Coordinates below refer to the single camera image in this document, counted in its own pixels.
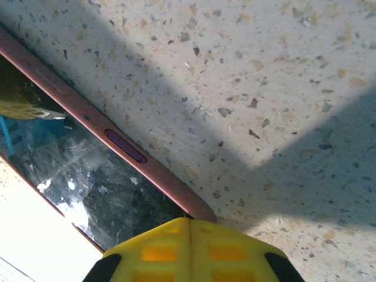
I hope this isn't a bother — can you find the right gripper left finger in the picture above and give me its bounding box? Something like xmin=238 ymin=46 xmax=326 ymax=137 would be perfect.
xmin=83 ymin=217 xmax=191 ymax=282

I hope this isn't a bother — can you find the pink phone case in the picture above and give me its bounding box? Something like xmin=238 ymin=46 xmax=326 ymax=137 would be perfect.
xmin=0 ymin=26 xmax=217 ymax=254

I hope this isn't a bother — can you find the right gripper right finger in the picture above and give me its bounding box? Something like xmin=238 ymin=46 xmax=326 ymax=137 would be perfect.
xmin=189 ymin=219 xmax=305 ymax=282

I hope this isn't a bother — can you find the black phone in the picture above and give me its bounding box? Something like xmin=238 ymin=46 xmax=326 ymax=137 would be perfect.
xmin=0 ymin=55 xmax=189 ymax=250

